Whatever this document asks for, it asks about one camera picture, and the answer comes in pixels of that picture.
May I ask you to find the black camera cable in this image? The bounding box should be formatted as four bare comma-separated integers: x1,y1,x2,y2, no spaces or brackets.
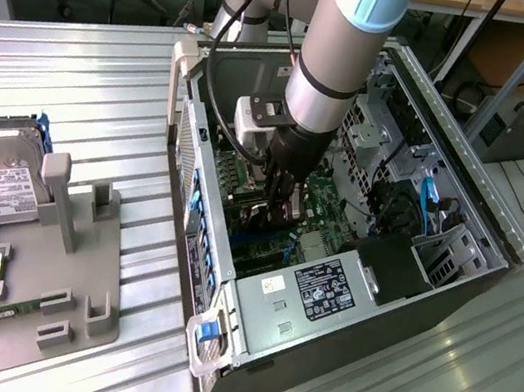
190,0,301,168

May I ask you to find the black plastic air shroud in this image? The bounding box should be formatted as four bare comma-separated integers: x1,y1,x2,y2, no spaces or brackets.
328,221,442,317

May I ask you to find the silver disk bay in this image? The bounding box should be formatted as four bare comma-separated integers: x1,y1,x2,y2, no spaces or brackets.
402,214,489,298

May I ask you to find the CPU socket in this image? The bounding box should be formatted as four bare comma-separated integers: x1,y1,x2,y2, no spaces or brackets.
242,157,272,189

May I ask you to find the silver power supply unit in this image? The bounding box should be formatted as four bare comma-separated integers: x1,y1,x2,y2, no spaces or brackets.
219,229,390,383

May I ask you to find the blue case latch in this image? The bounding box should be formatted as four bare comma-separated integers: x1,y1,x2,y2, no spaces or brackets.
192,319,219,347

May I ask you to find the open black PC case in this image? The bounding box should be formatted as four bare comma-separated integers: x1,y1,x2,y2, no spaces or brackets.
112,5,524,392

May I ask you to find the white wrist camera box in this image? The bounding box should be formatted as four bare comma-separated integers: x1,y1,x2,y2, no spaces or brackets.
225,91,296,161

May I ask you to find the grey plastic parts rack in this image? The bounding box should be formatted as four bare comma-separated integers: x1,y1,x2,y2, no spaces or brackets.
0,142,149,392

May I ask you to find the green motherboard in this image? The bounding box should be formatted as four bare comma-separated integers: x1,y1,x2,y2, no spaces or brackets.
190,139,382,300

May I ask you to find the black expansion slot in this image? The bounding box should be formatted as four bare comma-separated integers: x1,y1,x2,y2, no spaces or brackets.
230,241,288,283

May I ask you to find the coiled black cable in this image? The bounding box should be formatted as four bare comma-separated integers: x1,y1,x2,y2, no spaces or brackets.
451,76,489,120

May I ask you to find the green RAM stick on rack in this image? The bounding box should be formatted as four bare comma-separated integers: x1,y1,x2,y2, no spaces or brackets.
0,292,47,337

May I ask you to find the blue disk wire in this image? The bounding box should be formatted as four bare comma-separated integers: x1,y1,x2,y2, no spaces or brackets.
413,175,444,240

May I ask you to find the grey box with handle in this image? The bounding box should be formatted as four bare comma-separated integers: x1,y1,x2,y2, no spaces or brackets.
459,90,524,171

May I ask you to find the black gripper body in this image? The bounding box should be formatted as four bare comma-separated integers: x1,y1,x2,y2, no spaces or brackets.
262,120,339,189

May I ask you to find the silver drive cage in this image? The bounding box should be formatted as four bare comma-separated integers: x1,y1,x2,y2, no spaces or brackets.
333,59,450,199

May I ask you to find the black wire bundle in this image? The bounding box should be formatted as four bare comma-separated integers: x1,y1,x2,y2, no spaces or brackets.
359,173,431,248

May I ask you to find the silver chipset heatsink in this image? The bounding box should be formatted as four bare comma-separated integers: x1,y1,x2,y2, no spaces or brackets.
294,230,335,268

